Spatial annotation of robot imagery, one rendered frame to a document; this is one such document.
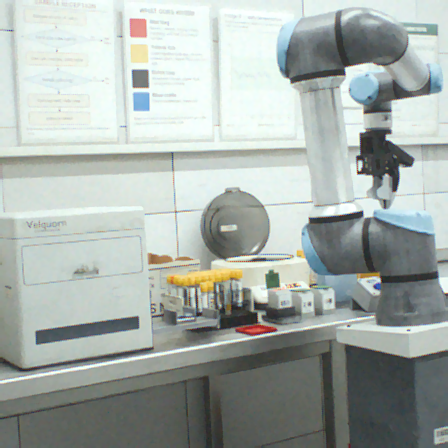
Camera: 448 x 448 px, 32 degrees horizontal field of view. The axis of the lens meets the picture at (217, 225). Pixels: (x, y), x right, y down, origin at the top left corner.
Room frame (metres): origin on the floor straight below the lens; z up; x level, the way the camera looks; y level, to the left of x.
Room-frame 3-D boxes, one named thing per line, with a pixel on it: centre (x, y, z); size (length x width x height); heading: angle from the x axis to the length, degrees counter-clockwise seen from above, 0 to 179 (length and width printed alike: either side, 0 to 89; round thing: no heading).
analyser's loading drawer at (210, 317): (1.71, 0.11, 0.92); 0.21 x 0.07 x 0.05; 121
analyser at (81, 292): (1.69, 0.33, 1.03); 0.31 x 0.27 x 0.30; 121
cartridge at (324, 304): (1.97, -0.25, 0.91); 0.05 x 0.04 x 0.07; 31
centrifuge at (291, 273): (2.23, -0.12, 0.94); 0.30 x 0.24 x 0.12; 22
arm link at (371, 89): (1.99, -0.41, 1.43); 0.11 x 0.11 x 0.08; 65
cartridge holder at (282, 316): (1.89, -0.14, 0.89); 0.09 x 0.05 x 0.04; 29
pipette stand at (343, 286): (2.07, -0.31, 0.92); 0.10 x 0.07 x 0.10; 116
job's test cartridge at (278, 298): (1.89, -0.14, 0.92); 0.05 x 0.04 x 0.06; 29
